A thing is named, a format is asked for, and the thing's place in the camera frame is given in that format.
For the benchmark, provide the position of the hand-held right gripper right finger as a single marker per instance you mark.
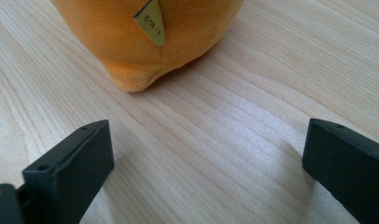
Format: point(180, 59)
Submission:
point(349, 165)

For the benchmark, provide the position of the orange plush toy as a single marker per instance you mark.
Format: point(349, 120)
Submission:
point(116, 37)

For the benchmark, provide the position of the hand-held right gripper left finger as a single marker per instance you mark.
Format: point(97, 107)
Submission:
point(69, 174)

